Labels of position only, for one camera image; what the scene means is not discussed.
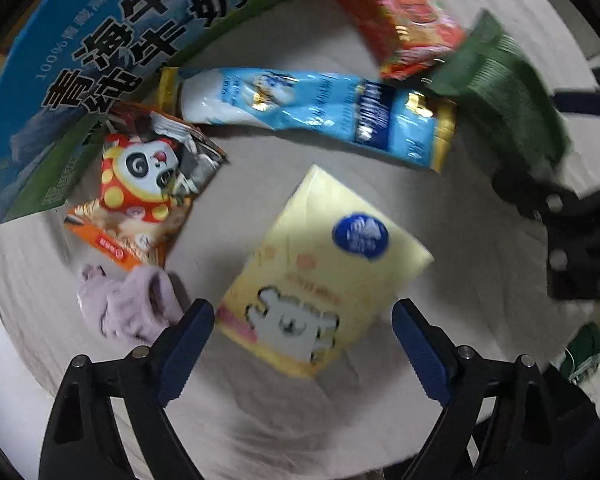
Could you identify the purple soft cloth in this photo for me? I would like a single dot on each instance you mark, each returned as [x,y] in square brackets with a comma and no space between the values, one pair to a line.
[133,310]

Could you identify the yellow tissue pack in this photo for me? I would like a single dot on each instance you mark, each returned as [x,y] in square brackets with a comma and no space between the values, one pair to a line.
[328,267]

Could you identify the beige table cloth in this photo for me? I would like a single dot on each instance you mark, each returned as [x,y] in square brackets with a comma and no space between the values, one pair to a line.
[237,417]

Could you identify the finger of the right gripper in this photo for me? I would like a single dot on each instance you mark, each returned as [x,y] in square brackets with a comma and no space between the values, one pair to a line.
[577,102]

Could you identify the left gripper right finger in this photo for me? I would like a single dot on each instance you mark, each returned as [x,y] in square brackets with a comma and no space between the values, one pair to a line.
[499,420]

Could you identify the orange panda snack bag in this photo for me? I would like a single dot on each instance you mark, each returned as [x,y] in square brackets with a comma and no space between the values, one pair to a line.
[153,167]

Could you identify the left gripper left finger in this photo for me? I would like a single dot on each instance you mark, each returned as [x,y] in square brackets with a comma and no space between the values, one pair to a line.
[82,439]

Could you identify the green snack bag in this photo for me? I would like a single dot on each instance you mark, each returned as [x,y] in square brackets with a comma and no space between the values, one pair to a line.
[508,116]

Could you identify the red floral snack bag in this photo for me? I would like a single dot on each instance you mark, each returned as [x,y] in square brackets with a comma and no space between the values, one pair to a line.
[405,36]

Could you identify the blue long snack bag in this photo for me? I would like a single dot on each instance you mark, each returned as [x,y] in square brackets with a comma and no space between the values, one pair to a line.
[401,123]

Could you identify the cardboard milk box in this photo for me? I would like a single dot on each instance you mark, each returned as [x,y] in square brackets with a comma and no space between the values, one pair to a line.
[79,57]

